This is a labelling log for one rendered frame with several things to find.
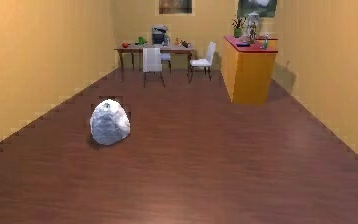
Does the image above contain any brown wooden dining table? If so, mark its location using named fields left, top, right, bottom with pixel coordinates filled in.
left=114, top=43, right=196, bottom=82

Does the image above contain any white chair with dark legs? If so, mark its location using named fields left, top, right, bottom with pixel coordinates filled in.
left=188, top=41, right=217, bottom=84
left=142, top=47, right=166, bottom=89
left=160, top=52, right=173, bottom=74

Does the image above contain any white garbage bag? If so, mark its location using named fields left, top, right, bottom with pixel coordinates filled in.
left=89, top=98, right=132, bottom=146

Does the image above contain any black coffee machine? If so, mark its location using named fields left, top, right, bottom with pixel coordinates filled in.
left=151, top=24, right=169, bottom=46

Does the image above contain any orange cabinet with red top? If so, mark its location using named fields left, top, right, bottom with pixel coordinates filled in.
left=220, top=35, right=279, bottom=106

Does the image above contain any house plant in green pot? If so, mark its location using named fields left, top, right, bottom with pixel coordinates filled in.
left=231, top=15, right=248, bottom=39

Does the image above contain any brown framed picture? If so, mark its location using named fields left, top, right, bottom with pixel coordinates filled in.
left=158, top=0, right=194, bottom=16

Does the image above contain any grey statue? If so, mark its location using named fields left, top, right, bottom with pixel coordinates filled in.
left=244, top=12, right=260, bottom=45

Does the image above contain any green landscape framed picture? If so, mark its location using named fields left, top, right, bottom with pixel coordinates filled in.
left=237, top=0, right=278, bottom=19

